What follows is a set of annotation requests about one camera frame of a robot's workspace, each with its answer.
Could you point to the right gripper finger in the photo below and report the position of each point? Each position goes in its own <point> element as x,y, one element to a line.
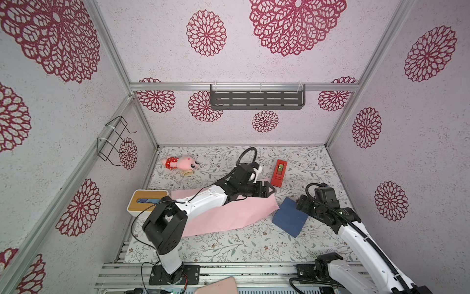
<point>304,207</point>
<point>302,201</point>

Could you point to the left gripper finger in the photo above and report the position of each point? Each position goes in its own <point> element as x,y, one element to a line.
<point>264,193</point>
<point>264,187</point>

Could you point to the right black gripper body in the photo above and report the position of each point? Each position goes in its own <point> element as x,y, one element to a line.
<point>317,211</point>

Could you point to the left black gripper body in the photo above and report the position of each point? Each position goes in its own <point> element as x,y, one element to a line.
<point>248,190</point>

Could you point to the blue gift box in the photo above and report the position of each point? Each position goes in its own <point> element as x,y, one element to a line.
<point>289,218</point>

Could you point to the pink wrapping paper sheet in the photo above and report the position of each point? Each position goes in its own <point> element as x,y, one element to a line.
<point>207,213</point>

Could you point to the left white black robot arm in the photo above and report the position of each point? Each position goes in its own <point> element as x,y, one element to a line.
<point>165,225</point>

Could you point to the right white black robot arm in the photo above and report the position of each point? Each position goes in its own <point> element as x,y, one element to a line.
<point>384,276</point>

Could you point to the white wooden tissue box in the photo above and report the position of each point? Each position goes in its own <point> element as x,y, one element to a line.
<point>143,199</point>

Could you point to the red tape dispenser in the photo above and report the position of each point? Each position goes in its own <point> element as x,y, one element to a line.
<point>279,173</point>

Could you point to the pink plush toy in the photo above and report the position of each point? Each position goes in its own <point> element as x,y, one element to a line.
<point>183,163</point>

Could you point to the pink cloth at bottom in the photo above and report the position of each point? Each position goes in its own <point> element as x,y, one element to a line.
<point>224,286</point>

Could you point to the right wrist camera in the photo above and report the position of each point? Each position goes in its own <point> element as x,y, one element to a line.
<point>325,194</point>

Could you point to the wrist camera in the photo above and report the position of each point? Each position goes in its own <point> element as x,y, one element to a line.
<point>256,171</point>
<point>325,194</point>

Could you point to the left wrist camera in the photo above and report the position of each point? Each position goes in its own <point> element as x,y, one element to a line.
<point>256,171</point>

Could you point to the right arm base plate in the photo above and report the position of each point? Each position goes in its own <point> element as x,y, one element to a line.
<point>307,271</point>

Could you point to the grey wall shelf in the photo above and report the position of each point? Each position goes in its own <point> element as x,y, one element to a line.
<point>257,100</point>

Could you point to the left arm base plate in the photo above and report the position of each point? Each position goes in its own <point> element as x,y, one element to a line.
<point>184,275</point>

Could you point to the black wire wall rack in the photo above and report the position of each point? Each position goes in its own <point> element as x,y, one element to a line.
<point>105,146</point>

